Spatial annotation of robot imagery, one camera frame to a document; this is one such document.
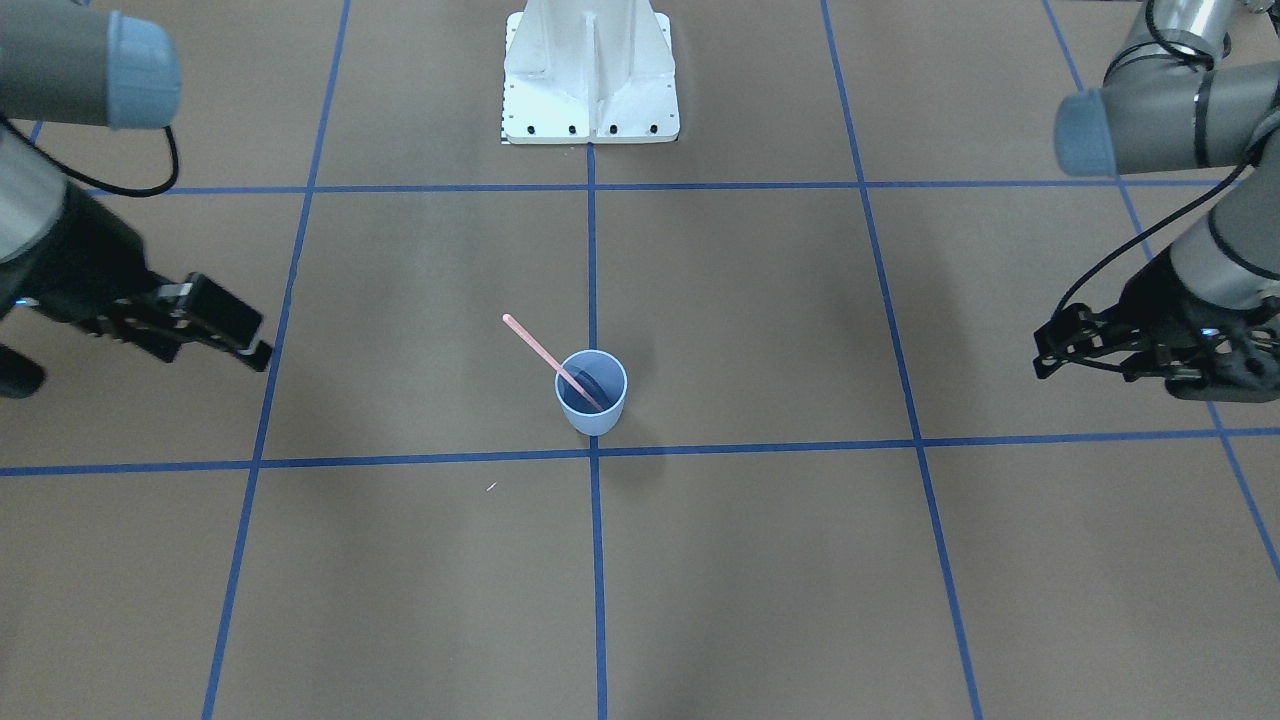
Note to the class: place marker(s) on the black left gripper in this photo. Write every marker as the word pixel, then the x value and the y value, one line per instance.
pixel 1160 297

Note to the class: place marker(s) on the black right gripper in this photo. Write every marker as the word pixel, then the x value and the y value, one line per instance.
pixel 88 262

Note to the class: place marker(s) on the pink chopstick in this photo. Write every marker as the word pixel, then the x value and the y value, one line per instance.
pixel 526 336

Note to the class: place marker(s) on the blue plastic cup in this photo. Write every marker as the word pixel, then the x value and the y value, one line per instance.
pixel 595 393

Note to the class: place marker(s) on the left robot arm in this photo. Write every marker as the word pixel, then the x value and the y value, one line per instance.
pixel 1168 102

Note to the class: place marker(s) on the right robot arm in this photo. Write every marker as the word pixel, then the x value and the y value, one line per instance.
pixel 65 62

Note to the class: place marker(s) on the white central pillar with base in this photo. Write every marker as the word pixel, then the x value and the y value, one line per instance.
pixel 589 72

